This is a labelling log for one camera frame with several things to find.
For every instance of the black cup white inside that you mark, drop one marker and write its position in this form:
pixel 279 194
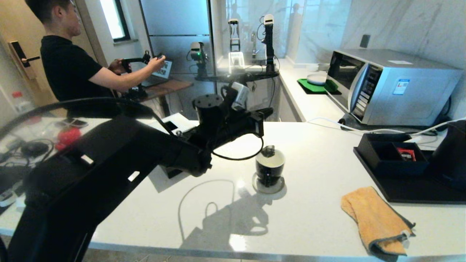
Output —
pixel 268 173

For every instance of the person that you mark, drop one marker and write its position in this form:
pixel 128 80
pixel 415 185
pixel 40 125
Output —
pixel 69 69

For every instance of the yellow cloth grey edge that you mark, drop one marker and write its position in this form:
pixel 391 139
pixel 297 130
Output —
pixel 375 222

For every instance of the white plate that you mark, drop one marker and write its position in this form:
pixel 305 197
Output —
pixel 316 79

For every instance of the window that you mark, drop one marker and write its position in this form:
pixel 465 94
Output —
pixel 114 18

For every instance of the clear bottle red cap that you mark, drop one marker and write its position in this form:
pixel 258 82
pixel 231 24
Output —
pixel 20 103

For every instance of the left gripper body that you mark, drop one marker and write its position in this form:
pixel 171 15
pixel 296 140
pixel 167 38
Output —
pixel 242 123

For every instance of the wooden table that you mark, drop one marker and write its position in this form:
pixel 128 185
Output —
pixel 171 86

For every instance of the black open box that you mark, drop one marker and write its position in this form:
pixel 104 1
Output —
pixel 393 169

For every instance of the black wall outlet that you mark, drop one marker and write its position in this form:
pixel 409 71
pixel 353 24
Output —
pixel 365 41

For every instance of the black tray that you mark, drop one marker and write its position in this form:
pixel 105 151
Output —
pixel 411 193

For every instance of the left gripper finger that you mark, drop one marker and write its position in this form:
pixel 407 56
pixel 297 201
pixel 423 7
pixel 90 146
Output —
pixel 267 112

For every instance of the red tea packet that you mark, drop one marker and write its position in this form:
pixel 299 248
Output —
pixel 406 154

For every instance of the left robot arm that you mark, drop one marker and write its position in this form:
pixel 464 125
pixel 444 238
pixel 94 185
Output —
pixel 109 163

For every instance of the silver microwave oven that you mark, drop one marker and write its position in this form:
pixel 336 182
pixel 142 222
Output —
pixel 404 91

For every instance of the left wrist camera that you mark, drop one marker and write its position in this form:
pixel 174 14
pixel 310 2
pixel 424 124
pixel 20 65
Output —
pixel 240 95

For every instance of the green mat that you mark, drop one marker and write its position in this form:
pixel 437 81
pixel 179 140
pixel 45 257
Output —
pixel 309 87

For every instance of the red object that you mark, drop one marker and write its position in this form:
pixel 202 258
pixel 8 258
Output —
pixel 68 138

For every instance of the white flat box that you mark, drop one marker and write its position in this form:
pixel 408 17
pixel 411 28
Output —
pixel 182 122

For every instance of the laptop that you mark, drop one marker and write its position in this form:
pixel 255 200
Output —
pixel 162 71

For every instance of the microwave door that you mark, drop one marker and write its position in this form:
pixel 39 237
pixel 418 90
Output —
pixel 340 74

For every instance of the black computer mouse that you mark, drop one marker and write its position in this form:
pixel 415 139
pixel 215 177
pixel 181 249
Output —
pixel 34 148

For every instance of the tea bag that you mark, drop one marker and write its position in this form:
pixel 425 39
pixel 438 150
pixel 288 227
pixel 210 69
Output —
pixel 268 151

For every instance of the round grey coaster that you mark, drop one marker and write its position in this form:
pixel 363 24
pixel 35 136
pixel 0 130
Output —
pixel 260 189

